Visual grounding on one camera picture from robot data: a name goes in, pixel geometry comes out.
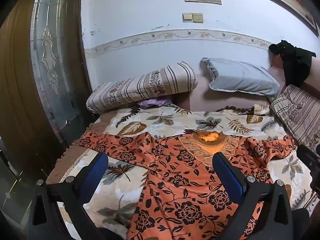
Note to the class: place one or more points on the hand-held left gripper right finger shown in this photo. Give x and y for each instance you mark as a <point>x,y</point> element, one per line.
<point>228,172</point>

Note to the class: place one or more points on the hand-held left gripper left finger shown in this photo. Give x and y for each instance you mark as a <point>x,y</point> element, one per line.
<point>93,172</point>

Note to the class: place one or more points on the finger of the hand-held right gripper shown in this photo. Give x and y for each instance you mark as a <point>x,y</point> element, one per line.
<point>308,156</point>

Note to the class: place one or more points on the orange floral blouse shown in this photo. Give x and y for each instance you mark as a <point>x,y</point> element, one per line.
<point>180,180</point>

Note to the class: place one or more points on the striped floral pillow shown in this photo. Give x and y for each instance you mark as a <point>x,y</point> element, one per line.
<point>297,110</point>

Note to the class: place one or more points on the leaf print blanket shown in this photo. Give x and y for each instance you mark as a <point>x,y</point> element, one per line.
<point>140,120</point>

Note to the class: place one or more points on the pink bed sheet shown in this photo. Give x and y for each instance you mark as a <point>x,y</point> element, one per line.
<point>215,101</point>

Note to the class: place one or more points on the purple cloth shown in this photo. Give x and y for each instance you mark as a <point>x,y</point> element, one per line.
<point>152,103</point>

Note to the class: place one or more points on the black cloth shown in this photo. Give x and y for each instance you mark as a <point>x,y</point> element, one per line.
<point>295,62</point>

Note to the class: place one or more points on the grey pillow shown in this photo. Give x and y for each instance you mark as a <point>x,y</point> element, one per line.
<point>240,77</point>

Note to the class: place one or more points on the striped bolster pillow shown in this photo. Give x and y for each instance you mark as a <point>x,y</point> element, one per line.
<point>140,87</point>

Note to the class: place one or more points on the wooden door with glass panel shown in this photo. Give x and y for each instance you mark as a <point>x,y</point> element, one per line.
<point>22,80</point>

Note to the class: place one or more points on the beige wall switch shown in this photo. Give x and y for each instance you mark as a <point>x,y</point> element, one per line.
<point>187,17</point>
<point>198,17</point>

